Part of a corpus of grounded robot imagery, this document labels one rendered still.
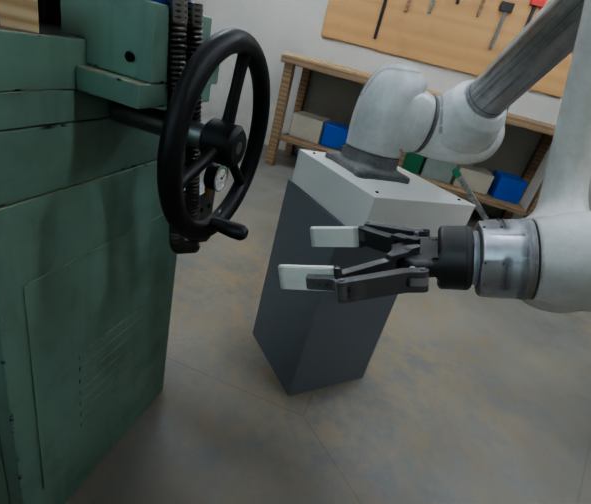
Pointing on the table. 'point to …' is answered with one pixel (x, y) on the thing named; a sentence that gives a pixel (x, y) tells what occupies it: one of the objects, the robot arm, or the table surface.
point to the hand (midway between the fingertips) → (305, 254)
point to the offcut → (19, 14)
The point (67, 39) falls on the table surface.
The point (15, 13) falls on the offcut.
